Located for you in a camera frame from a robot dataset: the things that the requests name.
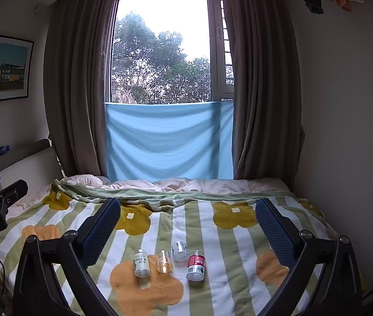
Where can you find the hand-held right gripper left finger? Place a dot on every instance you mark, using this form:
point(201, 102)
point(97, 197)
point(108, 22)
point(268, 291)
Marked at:
point(100, 232)

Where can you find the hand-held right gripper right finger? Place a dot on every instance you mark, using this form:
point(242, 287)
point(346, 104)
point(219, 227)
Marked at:
point(276, 233)

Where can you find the clear glass cup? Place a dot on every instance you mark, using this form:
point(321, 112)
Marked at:
point(164, 262)

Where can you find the wooden bed headboard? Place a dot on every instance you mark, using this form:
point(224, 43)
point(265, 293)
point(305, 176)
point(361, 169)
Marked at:
point(25, 161)

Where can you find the blue water bottle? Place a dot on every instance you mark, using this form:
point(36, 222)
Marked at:
point(0, 151)

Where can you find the green label small bottle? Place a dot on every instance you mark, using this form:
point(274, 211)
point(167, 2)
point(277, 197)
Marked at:
point(142, 264)

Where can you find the floral striped blanket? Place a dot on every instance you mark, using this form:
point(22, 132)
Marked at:
point(206, 223)

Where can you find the clear white small bottle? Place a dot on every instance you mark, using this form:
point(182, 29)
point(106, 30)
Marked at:
point(179, 250)

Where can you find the red label small bottle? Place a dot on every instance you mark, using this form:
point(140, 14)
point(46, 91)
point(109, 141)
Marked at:
point(195, 266)

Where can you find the pink quilt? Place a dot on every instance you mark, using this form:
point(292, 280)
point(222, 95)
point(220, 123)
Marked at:
point(180, 184)

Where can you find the brown curtain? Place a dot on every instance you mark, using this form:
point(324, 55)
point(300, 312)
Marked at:
point(74, 98)
point(265, 105)

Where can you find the light blue hanging cloth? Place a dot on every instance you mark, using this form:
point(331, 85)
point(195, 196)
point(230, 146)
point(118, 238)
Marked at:
point(170, 141)

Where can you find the white framed window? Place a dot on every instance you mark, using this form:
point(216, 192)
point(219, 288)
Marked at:
point(161, 49)

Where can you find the framed wall picture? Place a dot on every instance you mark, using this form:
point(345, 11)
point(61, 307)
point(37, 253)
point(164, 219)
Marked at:
point(2, 69)

